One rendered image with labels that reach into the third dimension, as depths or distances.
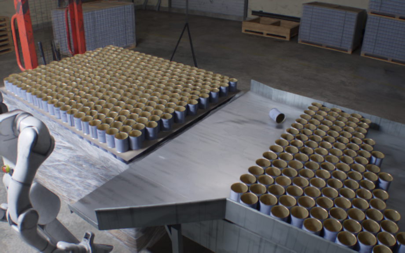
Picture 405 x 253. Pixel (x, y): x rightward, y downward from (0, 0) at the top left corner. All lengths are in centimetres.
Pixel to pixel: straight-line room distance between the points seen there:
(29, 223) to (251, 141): 114
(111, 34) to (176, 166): 594
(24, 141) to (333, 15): 796
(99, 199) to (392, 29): 777
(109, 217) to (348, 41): 784
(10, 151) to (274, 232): 106
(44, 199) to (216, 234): 77
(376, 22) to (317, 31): 147
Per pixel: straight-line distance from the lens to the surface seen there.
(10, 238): 302
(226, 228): 138
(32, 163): 124
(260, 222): 122
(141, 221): 126
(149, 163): 159
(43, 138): 124
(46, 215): 161
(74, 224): 294
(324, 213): 130
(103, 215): 125
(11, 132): 134
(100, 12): 707
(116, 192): 144
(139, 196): 141
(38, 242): 142
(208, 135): 180
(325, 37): 871
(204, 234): 149
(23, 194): 127
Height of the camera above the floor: 198
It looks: 28 degrees down
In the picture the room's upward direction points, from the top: 2 degrees clockwise
